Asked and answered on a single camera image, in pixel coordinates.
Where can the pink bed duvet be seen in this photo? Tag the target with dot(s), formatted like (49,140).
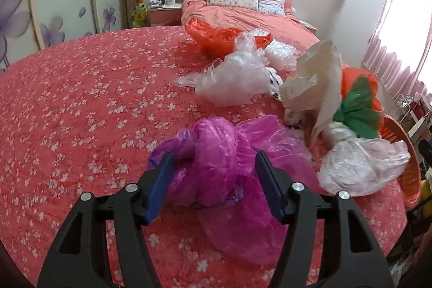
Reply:
(285,29)

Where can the white wire shelf rack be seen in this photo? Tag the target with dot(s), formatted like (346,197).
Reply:
(413,113)

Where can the dark green plastic bag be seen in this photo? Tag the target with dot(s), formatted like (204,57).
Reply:
(356,110)

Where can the red floral table cover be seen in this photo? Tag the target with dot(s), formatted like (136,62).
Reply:
(86,114)

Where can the orange plastic bag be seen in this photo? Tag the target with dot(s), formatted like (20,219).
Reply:
(217,43)

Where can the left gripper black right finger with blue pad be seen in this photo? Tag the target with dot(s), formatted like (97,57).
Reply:
(351,255)

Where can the white paw print bag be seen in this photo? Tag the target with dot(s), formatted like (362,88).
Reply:
(291,119)

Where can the pink bedside table left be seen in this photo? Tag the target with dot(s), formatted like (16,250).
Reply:
(166,15)

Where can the bedside table right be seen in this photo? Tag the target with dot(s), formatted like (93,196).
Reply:
(308,26)

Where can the bubble wrap sheet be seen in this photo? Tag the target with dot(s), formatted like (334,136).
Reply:
(272,52)

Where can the small clear plastic bag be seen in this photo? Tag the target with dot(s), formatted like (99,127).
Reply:
(357,165)

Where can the pink window curtain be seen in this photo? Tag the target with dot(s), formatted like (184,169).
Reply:
(399,51)

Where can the magenta plastic bag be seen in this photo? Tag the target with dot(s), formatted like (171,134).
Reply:
(215,173)

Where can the white cream plastic bag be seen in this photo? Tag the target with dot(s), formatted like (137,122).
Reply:
(316,87)

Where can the orange plastic laundry basket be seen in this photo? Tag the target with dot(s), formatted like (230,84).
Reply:
(409,180)

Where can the pink striped pillow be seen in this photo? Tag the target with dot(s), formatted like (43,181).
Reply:
(273,7)

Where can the green plush toy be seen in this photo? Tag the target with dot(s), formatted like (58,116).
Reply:
(140,15)

